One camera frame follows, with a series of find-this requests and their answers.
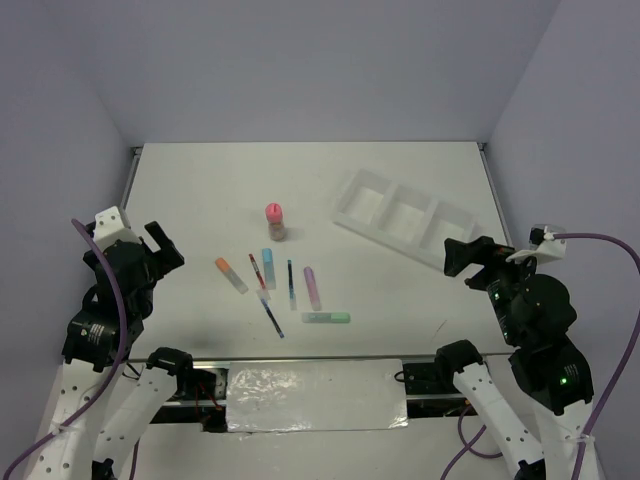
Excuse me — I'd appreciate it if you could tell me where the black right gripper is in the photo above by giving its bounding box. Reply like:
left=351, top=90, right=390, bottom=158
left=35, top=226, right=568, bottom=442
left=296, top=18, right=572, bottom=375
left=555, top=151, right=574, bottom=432
left=442, top=230, right=545, bottom=341

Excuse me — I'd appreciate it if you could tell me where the pink-capped small bottle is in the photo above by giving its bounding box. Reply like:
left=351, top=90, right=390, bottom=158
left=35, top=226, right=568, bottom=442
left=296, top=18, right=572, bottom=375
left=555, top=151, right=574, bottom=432
left=265, top=203, right=286, bottom=241

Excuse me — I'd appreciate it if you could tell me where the purple highlighter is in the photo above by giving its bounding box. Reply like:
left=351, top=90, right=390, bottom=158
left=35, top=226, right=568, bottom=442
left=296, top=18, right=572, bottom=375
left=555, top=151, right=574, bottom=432
left=303, top=266, right=322, bottom=311

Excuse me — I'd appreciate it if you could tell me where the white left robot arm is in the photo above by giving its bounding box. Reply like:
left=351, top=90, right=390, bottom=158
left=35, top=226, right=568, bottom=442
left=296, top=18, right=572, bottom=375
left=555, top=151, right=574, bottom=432
left=25, top=207, right=196, bottom=479

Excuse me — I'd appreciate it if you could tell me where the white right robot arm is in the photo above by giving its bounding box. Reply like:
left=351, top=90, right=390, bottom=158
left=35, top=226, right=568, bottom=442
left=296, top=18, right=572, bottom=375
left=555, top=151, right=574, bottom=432
left=434, top=230, right=600, bottom=479

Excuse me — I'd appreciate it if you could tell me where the orange highlighter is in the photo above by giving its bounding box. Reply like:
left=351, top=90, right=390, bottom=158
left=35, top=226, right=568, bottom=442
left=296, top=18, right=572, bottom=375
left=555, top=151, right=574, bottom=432
left=215, top=257, right=248, bottom=294

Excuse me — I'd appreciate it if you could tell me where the red pen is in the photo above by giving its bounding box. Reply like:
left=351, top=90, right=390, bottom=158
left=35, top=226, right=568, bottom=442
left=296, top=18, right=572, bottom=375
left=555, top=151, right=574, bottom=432
left=248, top=253, right=266, bottom=290

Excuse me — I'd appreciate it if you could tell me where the blue highlighter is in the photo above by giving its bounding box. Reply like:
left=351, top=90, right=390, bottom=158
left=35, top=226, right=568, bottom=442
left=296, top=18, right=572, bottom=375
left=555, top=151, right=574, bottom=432
left=262, top=248, right=276, bottom=290

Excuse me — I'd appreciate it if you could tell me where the blue pen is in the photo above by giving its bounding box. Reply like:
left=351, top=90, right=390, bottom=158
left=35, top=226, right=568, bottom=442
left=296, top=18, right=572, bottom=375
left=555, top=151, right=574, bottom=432
left=256, top=289, right=285, bottom=339

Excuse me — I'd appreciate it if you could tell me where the green highlighter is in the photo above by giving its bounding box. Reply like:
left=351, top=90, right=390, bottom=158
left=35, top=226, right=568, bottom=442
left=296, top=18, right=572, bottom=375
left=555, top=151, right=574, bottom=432
left=301, top=312, right=351, bottom=324

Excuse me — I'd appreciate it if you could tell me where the silver foil tape sheet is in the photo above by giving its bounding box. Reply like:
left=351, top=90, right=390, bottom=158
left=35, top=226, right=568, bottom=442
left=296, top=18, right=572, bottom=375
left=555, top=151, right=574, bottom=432
left=226, top=359, right=408, bottom=433

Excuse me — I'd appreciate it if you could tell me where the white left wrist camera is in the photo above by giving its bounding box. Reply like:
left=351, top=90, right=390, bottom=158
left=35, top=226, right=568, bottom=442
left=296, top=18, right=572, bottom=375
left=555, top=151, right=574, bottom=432
left=93, top=206, right=137, bottom=252

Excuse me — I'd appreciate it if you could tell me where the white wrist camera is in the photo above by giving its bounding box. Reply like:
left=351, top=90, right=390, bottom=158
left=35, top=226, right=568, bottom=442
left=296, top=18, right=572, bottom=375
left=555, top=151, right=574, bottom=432
left=93, top=206, right=137, bottom=252
left=506, top=224, right=566, bottom=264

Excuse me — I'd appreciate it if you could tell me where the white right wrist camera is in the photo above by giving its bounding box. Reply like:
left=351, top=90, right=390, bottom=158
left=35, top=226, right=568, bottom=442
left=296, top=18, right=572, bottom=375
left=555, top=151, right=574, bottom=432
left=506, top=224, right=566, bottom=264

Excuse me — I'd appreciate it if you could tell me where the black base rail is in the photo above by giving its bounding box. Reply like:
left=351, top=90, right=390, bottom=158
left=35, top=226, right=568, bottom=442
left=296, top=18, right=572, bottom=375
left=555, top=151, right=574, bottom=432
left=151, top=357, right=469, bottom=434

